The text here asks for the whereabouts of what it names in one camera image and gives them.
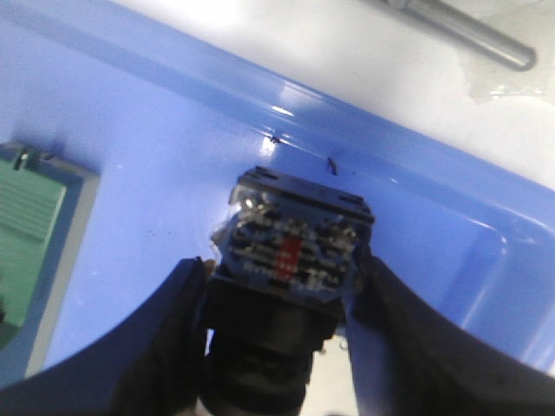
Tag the red emergency push button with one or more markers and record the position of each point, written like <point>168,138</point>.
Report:
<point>287,260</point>

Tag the grey metal rack frame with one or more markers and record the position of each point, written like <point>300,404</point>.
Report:
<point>481,38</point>

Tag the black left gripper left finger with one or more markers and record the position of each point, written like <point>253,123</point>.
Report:
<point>147,365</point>

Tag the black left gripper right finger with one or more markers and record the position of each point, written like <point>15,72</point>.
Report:
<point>408,359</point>

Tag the clear adhesive tape patch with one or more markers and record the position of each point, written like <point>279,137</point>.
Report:
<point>487,80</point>

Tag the green knife switch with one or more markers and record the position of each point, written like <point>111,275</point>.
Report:
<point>45,206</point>

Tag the blue plastic tray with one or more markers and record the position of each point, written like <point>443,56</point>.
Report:
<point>169,122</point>

